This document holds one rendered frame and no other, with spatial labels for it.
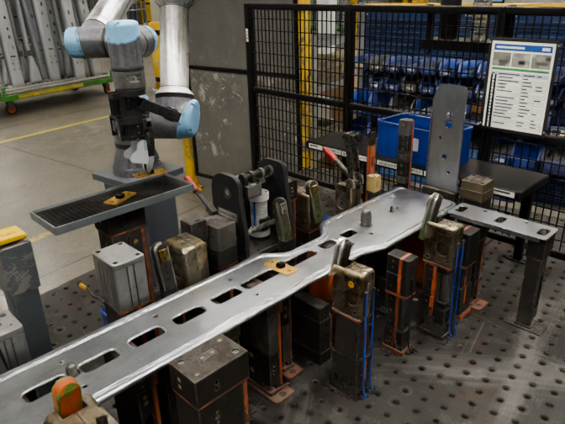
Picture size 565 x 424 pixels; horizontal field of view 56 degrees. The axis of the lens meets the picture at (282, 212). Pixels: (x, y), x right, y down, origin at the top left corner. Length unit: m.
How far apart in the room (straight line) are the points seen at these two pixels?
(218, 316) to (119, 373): 0.23
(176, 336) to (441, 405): 0.67
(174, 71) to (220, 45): 2.48
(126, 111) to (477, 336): 1.13
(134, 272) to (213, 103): 3.17
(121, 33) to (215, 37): 2.87
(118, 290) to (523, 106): 1.41
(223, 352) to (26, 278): 0.51
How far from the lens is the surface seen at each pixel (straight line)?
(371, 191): 1.74
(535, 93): 1.96
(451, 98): 1.76
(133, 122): 1.34
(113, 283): 1.19
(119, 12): 1.60
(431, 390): 1.45
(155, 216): 1.74
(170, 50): 1.68
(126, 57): 1.32
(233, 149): 4.24
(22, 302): 1.33
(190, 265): 1.28
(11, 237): 1.27
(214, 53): 4.19
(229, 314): 1.15
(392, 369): 1.49
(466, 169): 1.96
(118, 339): 1.13
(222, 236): 1.36
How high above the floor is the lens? 1.64
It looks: 23 degrees down
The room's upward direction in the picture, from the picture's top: 2 degrees counter-clockwise
